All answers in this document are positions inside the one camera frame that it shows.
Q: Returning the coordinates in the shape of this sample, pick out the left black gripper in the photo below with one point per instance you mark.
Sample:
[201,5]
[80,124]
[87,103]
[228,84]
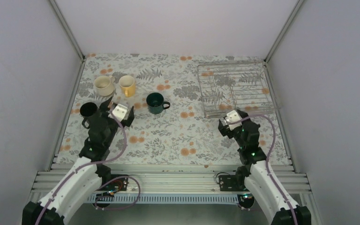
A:
[105,109]

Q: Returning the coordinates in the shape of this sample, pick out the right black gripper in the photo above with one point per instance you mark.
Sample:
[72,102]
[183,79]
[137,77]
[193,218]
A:
[224,130]

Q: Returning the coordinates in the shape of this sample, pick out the black matte mug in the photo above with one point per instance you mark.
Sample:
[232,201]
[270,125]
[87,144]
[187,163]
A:
[86,111]

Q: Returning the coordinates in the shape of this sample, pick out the beige white ceramic mug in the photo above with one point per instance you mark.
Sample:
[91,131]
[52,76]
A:
[104,85]

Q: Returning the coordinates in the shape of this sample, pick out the yellow white cup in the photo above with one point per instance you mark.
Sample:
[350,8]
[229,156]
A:
[128,85]

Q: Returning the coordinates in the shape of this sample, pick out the dark green mug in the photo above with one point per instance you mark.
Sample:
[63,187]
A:
[156,103]

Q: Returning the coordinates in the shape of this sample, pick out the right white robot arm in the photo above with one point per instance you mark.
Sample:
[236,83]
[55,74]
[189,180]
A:
[256,174]

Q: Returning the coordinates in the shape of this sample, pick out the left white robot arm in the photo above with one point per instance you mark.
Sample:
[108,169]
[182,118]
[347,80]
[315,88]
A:
[89,172]

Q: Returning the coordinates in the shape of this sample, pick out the floral patterned table mat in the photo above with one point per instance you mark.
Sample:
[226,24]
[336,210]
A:
[181,134]

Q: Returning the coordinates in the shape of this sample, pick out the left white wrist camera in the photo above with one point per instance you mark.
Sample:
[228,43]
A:
[119,111]

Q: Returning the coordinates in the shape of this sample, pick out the metal wire dish rack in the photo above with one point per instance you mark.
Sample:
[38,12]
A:
[228,86]

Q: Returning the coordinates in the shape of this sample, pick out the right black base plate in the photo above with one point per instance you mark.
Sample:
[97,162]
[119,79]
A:
[229,183]

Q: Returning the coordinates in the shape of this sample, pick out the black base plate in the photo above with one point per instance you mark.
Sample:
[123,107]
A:
[229,183]
[118,182]

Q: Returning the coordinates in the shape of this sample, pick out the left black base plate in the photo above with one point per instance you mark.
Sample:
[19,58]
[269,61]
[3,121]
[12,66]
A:
[118,182]

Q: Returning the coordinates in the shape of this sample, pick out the aluminium mounting rail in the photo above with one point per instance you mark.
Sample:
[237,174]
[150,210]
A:
[200,179]

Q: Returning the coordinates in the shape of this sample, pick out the slotted grey cable duct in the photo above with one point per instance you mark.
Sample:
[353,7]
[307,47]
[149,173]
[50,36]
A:
[171,199]

